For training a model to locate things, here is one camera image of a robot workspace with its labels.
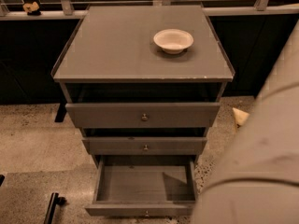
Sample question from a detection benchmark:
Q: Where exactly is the brown sea salt chip bag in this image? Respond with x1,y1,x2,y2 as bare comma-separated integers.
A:
233,108,249,131

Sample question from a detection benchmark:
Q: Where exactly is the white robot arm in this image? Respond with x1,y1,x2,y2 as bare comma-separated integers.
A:
191,22,299,224

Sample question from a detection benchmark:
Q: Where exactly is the grey drawer cabinet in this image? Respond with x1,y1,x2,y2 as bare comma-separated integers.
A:
50,5,235,170

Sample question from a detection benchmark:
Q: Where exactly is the grey bottom drawer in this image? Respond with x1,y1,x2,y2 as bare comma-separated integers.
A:
86,155,197,217

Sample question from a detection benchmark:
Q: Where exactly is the white paper bowl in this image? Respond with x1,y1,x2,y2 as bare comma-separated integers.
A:
153,29,193,54

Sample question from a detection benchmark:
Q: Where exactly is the metal window railing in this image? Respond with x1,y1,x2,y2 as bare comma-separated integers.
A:
0,0,299,22

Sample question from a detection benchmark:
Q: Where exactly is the black bar on floor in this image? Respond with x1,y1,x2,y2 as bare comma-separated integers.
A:
44,192,66,224

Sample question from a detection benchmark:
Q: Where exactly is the small yellow black object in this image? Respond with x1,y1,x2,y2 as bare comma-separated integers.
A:
22,2,41,16

